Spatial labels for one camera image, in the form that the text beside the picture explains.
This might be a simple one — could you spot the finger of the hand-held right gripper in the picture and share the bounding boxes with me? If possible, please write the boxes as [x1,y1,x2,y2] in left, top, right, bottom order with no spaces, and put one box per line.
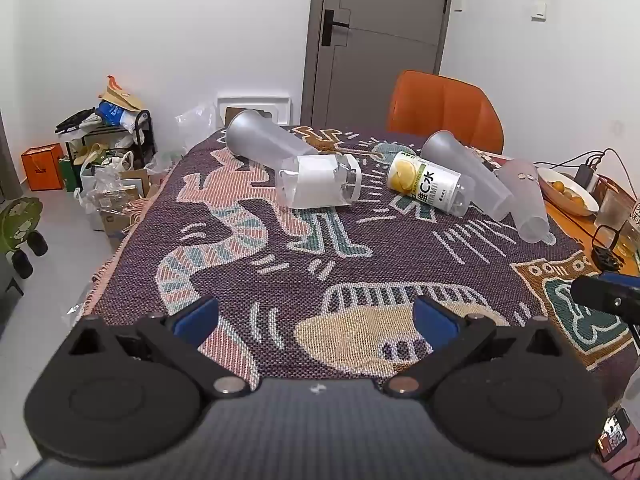
[570,270,640,322]

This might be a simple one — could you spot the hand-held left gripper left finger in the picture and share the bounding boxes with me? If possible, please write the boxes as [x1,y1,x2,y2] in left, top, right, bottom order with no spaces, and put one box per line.
[67,294,261,402]

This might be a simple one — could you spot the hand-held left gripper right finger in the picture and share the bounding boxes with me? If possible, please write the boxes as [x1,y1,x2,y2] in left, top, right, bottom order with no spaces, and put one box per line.
[382,294,571,402]

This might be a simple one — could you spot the clear frosted cup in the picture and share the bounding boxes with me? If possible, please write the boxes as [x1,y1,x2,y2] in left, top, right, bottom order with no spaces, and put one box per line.
[495,158,556,246]

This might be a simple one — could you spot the slim frosted grey cup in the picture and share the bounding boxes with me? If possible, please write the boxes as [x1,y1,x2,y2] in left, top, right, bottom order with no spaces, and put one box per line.
[421,130,516,222]

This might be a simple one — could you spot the large frosted grey cup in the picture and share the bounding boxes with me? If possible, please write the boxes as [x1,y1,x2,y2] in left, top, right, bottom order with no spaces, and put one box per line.
[226,109,321,171]

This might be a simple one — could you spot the black eyeglasses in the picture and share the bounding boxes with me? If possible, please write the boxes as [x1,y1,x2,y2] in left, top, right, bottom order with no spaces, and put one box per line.
[590,224,626,271]

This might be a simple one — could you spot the clear glass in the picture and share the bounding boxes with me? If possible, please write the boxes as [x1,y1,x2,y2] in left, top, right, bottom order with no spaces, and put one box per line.
[594,187,632,231]

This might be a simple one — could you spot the white bowl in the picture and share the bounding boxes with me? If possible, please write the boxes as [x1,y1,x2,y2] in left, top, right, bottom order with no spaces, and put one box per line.
[537,166,600,217]

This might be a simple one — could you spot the printed woven blanket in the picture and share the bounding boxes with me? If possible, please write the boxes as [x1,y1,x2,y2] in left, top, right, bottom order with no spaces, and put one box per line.
[82,125,640,411]

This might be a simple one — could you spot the cardboard box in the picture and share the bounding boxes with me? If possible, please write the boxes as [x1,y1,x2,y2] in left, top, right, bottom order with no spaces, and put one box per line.
[98,199,136,241]

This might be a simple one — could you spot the yellow label plastic bottle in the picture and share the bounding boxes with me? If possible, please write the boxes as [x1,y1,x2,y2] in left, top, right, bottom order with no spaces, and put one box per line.
[387,151,476,219]

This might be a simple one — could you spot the smartphone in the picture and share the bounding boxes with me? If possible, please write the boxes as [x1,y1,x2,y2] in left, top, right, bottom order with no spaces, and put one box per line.
[595,407,632,463]

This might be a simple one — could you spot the white label plastic bottle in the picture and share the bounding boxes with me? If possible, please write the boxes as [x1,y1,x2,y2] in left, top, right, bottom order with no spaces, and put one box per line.
[276,153,362,210]

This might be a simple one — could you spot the clear plastic bag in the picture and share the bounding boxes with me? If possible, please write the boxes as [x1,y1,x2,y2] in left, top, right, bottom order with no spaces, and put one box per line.
[174,104,219,156]

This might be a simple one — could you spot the black storage rack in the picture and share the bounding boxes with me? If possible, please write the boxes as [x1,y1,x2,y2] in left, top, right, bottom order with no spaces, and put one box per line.
[56,109,156,171]

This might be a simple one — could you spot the green toy ride-on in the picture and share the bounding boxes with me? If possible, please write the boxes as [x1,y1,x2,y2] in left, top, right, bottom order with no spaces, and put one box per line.
[0,197,49,281]

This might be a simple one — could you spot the orange chair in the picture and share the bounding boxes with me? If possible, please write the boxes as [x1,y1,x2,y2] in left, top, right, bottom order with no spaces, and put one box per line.
[386,70,505,155]

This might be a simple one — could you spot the orange box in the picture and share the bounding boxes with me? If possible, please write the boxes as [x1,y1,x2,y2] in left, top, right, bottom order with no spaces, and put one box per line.
[20,143,65,192]

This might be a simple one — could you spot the brown paper bag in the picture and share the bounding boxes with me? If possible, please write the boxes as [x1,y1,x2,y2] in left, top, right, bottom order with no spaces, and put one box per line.
[98,75,144,112]

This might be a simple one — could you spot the grey door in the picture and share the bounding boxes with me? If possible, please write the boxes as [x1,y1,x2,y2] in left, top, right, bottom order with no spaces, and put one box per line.
[300,0,456,129]

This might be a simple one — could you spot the black cable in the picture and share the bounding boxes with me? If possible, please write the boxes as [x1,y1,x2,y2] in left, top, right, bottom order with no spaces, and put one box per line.
[534,148,640,197]

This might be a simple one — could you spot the white picture frame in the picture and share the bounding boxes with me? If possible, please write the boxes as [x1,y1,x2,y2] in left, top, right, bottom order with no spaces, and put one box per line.
[216,93,293,127]

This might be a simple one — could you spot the black door handle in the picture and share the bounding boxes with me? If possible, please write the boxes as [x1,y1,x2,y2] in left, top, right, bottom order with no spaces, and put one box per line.
[322,9,351,46]

